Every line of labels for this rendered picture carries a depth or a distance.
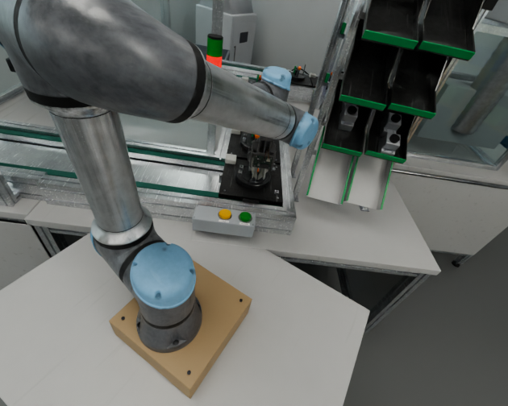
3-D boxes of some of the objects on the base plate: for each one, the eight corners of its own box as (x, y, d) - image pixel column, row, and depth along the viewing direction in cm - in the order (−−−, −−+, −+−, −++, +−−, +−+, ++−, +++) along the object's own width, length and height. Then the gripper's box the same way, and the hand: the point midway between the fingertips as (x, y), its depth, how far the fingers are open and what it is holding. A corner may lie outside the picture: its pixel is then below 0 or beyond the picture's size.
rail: (289, 235, 103) (297, 216, 96) (47, 204, 97) (35, 180, 89) (289, 225, 108) (296, 205, 100) (56, 193, 101) (45, 170, 93)
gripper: (250, 133, 73) (242, 189, 88) (283, 138, 74) (269, 193, 89) (252, 118, 79) (244, 172, 94) (282, 122, 80) (269, 176, 95)
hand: (257, 175), depth 93 cm, fingers closed
